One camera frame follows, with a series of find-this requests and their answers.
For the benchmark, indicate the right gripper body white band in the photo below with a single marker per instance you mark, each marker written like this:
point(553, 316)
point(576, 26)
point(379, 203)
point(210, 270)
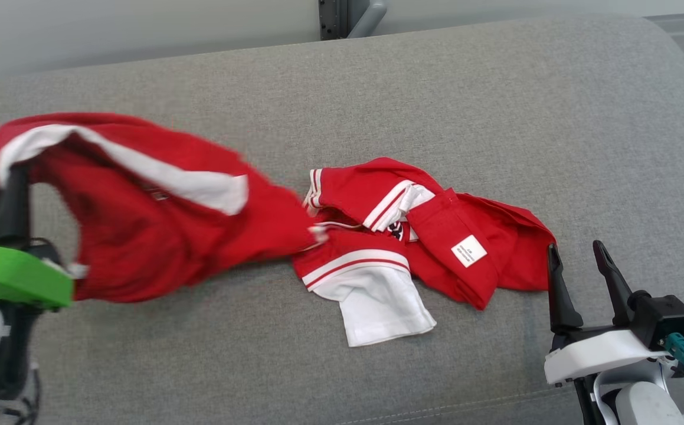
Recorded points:
point(595, 354)

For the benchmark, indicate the grey fabric sofa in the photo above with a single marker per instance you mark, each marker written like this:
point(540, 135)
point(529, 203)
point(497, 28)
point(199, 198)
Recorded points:
point(436, 88)

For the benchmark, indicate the grey rounded lever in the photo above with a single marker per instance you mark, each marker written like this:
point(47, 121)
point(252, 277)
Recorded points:
point(368, 18)

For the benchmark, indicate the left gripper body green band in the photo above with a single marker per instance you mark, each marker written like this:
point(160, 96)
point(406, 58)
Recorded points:
point(5, 271)

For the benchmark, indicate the metal post with holed bracket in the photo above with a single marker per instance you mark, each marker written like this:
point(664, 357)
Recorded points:
point(333, 18)

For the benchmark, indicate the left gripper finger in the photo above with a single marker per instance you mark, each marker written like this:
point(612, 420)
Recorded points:
point(14, 206)

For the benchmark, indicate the red shirt with white sleeves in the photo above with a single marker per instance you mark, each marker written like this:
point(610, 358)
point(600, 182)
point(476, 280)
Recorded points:
point(465, 224)

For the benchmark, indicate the red shorts with white stripe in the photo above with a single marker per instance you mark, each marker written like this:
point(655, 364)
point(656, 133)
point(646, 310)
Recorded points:
point(141, 236)

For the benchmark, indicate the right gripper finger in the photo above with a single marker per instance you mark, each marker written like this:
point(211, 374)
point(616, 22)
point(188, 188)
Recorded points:
point(613, 277)
point(561, 301)

